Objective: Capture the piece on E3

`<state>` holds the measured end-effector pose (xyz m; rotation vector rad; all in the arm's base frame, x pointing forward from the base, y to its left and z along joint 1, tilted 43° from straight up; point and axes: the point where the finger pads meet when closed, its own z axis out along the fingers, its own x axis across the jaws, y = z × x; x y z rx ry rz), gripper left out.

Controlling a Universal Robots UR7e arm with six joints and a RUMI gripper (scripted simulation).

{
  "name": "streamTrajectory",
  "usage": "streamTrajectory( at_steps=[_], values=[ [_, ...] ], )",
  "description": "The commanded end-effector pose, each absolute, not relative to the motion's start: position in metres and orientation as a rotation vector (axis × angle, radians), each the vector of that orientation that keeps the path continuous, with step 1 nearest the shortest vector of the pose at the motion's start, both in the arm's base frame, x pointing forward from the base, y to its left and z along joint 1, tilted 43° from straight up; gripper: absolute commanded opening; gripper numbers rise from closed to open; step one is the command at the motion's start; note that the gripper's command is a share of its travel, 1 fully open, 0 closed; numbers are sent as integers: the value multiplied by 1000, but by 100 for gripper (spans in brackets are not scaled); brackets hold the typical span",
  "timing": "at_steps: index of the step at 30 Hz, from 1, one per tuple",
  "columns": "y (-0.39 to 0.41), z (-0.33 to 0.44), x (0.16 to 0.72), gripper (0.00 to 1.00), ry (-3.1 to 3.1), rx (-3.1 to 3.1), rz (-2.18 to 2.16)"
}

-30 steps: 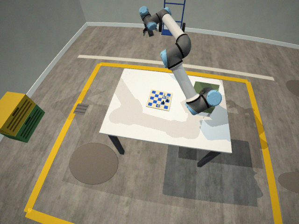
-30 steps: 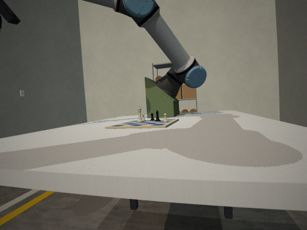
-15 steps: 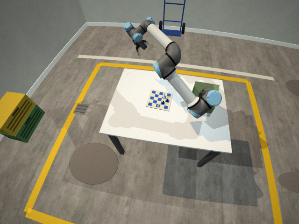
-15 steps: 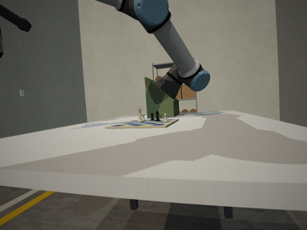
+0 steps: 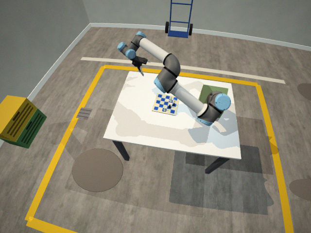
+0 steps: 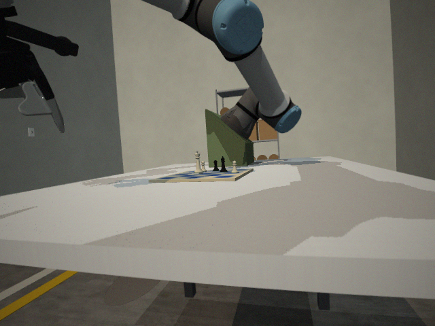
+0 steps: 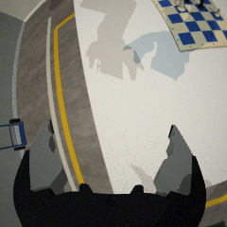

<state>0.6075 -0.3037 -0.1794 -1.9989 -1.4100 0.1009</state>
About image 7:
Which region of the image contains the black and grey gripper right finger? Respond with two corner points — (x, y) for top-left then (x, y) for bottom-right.
(153, 125), (206, 227)

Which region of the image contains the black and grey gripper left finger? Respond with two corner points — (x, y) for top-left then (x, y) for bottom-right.
(13, 120), (68, 227)

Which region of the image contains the blue and cream chessboard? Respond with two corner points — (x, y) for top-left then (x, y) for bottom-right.
(152, 0), (227, 52)

